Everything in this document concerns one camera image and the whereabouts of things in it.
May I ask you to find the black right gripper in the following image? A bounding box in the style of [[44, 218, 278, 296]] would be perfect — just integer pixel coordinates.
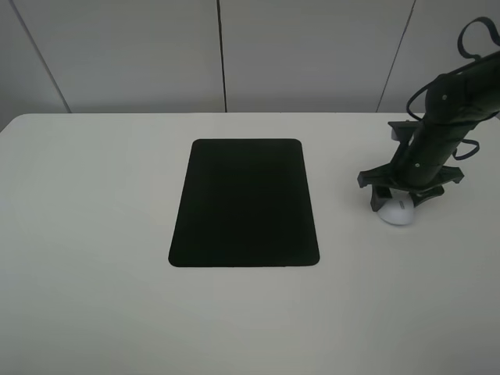
[[358, 112, 483, 213]]

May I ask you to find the white computer mouse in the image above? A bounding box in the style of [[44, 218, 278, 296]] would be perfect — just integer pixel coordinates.
[[377, 195, 415, 226]]

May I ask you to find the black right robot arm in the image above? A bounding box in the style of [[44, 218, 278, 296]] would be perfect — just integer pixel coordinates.
[[358, 53, 499, 212]]

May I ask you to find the black rectangular mouse pad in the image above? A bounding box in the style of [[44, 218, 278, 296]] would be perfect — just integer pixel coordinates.
[[169, 138, 320, 268]]

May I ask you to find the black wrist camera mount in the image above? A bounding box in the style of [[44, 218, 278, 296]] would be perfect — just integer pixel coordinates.
[[388, 120, 420, 144]]

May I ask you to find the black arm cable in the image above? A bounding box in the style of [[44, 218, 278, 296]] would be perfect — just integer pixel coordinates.
[[405, 16, 500, 162]]

